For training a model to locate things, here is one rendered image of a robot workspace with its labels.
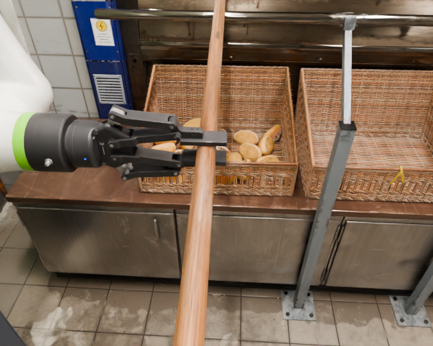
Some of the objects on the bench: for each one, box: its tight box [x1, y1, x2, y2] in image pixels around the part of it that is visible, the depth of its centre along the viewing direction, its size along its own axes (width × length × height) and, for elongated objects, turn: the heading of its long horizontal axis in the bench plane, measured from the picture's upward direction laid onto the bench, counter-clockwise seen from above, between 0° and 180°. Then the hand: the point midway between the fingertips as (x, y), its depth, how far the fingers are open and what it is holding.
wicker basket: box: [135, 64, 300, 196], centre depth 144 cm, size 49×56×28 cm
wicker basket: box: [294, 67, 433, 203], centre depth 141 cm, size 49×56×28 cm
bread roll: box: [151, 143, 176, 152], centre depth 148 cm, size 6×10×7 cm
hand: (204, 147), depth 59 cm, fingers closed on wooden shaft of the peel, 3 cm apart
